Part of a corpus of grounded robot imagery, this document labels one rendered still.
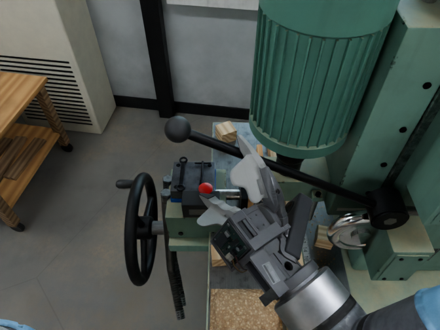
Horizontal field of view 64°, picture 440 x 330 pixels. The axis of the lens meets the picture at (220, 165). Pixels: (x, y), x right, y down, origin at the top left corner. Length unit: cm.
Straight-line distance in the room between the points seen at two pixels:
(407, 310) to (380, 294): 55
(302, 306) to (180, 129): 26
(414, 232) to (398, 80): 28
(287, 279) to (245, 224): 9
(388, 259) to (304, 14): 44
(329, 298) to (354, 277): 49
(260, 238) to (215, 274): 34
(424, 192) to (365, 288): 39
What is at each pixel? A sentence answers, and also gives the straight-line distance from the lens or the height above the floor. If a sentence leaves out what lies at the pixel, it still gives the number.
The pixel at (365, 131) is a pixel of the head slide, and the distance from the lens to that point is 60.
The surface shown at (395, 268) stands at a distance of 72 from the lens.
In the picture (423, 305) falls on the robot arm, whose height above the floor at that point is 129.
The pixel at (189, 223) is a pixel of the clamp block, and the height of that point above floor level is 94.
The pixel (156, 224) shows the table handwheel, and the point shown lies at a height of 83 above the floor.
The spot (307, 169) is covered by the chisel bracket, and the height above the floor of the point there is 106.
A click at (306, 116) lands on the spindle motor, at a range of 54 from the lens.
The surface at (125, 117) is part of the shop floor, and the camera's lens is 250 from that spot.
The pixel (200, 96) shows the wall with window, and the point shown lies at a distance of 235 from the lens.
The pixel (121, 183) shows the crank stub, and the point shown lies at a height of 90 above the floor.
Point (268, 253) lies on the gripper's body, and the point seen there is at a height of 120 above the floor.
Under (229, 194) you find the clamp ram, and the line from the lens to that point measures 81.
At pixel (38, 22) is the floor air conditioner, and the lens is 206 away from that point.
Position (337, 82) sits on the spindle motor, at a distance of 50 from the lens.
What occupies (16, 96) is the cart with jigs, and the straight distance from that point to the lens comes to 200.
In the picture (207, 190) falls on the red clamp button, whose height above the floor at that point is 102.
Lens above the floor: 162
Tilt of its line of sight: 50 degrees down
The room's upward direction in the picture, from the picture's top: straight up
